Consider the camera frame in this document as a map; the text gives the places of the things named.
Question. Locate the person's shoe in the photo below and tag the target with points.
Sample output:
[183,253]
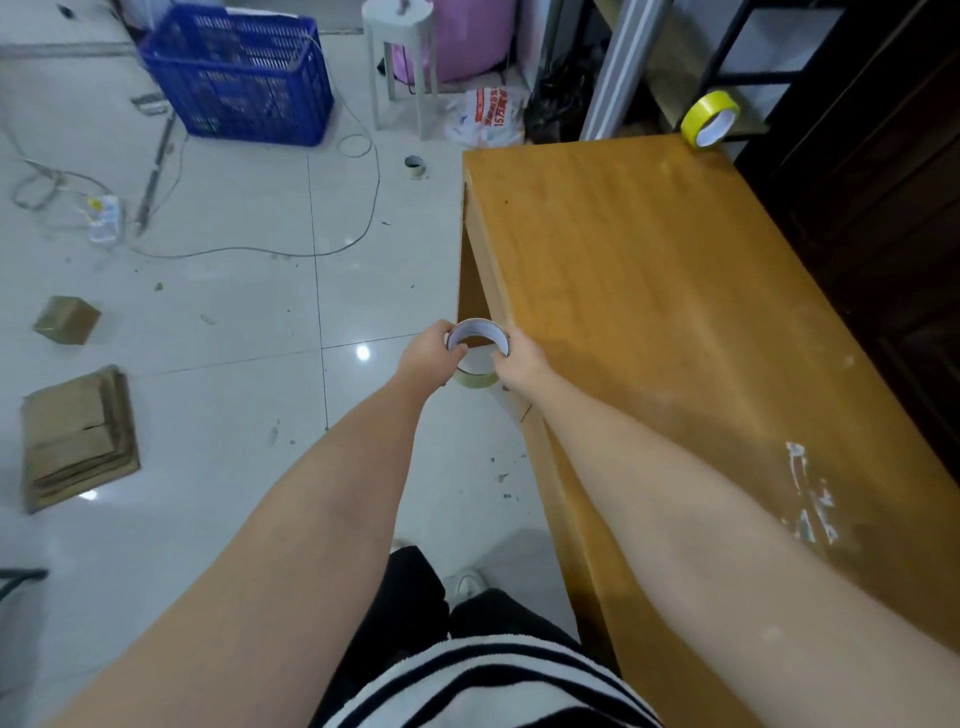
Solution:
[400,545]
[469,585]

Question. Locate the clear tape roll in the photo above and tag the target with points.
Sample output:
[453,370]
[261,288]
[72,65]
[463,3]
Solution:
[480,327]

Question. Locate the white plastic stool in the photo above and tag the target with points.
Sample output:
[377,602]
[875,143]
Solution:
[397,22]

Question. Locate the person's left shoe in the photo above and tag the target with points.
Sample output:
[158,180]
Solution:
[400,545]

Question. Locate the white red-printed plastic bag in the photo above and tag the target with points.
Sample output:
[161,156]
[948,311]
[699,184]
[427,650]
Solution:
[487,120]

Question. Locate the stack of flattened cardboard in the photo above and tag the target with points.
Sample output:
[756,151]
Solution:
[75,439]

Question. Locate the person's right forearm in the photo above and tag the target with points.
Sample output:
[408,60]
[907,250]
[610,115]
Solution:
[720,555]

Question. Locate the black plastic bag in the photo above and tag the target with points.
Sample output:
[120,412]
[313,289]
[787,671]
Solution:
[562,97]

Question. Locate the dark brown wooden door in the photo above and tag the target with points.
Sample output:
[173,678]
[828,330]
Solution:
[885,187]

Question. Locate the black white striped shirt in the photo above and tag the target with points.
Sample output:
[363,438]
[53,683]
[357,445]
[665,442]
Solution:
[487,690]

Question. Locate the pink plastic bag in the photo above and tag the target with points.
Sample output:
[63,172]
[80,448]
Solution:
[472,37]

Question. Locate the person's right shoe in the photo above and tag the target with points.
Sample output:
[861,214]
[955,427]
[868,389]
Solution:
[469,585]

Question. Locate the person's right hand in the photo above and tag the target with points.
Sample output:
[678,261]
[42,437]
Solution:
[523,367]

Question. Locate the grey metal profile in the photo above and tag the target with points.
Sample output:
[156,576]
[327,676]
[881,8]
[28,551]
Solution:
[622,67]

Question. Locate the yellow tape roll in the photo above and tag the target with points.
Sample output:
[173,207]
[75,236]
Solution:
[701,111]

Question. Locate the dark metal rod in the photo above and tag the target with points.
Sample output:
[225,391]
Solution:
[156,172]

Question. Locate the person's left hand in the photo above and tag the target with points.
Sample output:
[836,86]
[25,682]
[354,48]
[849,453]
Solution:
[427,364]

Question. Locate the person's left forearm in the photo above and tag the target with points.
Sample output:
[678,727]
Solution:
[285,555]

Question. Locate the small cardboard box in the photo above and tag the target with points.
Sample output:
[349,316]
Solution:
[66,319]

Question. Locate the blue plastic crate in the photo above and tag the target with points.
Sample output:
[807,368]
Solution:
[240,75]

